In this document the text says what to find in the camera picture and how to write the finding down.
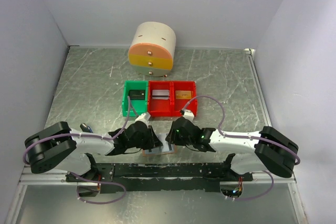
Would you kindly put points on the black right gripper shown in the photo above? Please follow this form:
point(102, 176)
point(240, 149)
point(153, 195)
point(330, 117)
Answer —
point(172, 138)

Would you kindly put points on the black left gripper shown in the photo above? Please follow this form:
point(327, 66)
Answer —
point(153, 141)

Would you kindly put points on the tan leather card holder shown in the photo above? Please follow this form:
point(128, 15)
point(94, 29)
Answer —
point(166, 147)

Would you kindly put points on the silver VIP card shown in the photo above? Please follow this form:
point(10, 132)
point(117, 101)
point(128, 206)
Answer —
point(160, 94)

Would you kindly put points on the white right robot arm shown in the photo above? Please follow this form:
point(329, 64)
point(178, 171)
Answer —
point(267, 149)

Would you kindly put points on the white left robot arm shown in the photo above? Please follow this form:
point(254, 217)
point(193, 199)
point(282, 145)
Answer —
point(60, 147)

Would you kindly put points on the gold credit card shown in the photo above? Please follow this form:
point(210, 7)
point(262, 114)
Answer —
point(183, 94)

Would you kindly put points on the black credit card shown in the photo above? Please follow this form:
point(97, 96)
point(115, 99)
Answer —
point(137, 94)

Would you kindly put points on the middle red plastic bin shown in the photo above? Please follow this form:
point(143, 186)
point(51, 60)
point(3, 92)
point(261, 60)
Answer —
point(159, 108)

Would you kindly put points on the red plastic bin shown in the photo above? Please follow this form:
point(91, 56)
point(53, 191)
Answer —
point(178, 105)
point(159, 108)

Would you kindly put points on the right red plastic bin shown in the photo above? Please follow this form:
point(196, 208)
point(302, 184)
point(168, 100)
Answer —
point(178, 105)

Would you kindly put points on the green plastic bin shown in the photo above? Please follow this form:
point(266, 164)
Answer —
point(140, 106)

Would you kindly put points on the blue black lighter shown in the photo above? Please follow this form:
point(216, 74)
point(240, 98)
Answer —
point(85, 128)

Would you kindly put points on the round cream drawer cabinet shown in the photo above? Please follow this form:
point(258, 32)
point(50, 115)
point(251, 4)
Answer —
point(152, 50)

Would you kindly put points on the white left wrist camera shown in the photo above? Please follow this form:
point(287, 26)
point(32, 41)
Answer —
point(144, 117)

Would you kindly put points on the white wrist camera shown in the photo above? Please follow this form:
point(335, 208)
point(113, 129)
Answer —
point(187, 114)
point(144, 117)

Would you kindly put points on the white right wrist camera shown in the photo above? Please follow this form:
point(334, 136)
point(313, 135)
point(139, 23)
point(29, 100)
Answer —
point(187, 114)

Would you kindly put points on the aluminium frame rail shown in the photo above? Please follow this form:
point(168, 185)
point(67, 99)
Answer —
point(58, 177)

